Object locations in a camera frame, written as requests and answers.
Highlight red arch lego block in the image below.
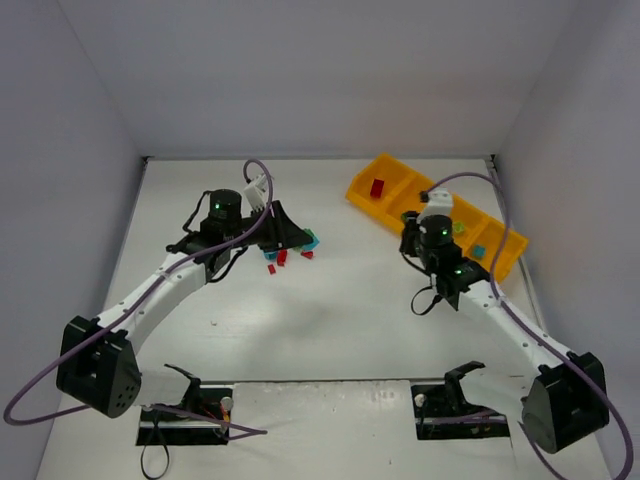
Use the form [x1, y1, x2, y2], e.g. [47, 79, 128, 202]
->
[370, 179, 385, 199]

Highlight teal blue lego brick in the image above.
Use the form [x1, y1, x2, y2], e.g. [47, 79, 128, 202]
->
[471, 244, 487, 260]

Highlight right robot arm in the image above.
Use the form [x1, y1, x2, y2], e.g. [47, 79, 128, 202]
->
[400, 211, 610, 453]

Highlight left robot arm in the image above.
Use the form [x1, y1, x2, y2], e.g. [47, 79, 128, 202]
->
[56, 189, 313, 418]

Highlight yellow divided sorting tray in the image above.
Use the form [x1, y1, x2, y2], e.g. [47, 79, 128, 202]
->
[346, 154, 529, 282]

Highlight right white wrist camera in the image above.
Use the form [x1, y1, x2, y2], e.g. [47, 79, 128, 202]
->
[418, 188, 454, 221]

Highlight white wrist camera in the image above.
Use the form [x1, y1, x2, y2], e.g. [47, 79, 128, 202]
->
[418, 188, 454, 221]
[243, 174, 270, 213]

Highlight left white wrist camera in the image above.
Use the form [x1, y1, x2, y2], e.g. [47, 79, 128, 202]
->
[243, 174, 270, 213]

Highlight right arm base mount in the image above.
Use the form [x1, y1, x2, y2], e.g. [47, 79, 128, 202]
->
[410, 383, 510, 441]

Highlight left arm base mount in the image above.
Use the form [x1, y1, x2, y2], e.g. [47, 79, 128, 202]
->
[135, 382, 236, 446]

